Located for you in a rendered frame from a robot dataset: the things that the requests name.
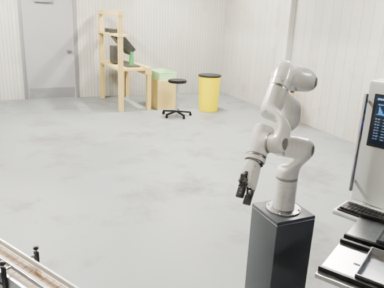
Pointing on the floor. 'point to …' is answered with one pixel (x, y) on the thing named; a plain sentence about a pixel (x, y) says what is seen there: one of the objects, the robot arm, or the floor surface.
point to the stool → (176, 98)
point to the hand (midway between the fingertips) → (243, 199)
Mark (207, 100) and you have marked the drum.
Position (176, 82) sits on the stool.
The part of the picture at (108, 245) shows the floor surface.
